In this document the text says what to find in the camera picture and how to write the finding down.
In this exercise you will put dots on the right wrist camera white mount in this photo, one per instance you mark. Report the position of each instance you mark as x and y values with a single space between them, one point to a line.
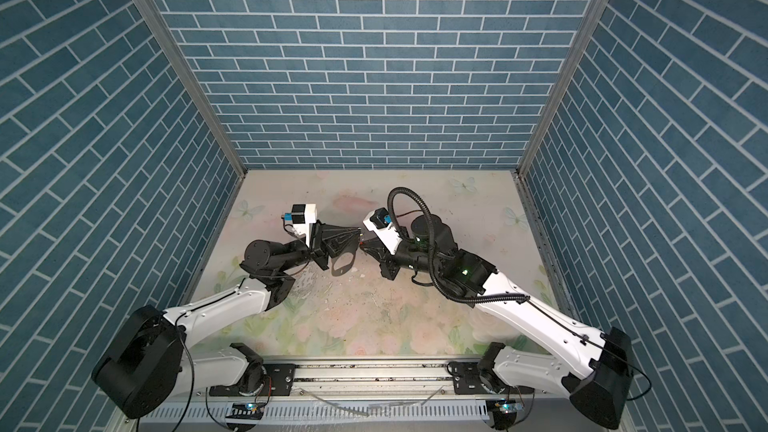
381 224

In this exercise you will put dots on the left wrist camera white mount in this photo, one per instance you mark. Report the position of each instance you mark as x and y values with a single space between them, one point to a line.
299 221

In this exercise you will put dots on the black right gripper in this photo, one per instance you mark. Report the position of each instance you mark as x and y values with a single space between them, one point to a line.
386 260

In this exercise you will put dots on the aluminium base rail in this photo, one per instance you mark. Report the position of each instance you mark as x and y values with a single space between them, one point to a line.
358 378

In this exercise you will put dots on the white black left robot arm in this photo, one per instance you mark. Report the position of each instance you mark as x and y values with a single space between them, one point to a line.
150 359

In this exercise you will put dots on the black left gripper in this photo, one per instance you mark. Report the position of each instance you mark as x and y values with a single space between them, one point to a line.
323 244

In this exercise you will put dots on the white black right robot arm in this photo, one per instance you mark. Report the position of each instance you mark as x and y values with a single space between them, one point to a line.
593 369

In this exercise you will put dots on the aluminium corner post right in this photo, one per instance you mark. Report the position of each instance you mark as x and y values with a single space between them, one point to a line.
593 13

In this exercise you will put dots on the aluminium corner post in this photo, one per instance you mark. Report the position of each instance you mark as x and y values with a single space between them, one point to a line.
593 13
173 53

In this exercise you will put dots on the white slotted cable duct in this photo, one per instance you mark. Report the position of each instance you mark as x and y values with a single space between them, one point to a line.
314 412

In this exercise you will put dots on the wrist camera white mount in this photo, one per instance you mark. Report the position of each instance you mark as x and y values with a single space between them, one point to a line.
381 224
299 221

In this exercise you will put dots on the aluminium corner post left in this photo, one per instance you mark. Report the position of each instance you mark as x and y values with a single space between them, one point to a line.
173 53

